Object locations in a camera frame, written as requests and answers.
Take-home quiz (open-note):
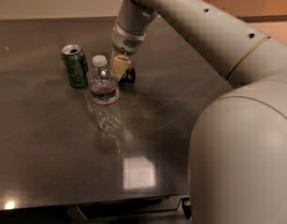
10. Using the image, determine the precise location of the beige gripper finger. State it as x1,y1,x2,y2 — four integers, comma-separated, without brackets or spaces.
111,54,131,80

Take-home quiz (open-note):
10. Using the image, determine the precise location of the black rxbar chocolate wrapper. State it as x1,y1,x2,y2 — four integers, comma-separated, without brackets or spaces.
120,67,136,83

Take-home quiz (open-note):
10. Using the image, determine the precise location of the green soda can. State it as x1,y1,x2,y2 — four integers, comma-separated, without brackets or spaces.
62,44,88,89

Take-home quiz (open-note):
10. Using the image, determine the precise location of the clear plastic water bottle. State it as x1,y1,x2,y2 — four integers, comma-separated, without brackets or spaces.
88,55,122,132

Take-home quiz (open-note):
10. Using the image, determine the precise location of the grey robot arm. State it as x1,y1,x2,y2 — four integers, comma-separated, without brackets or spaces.
113,0,287,224

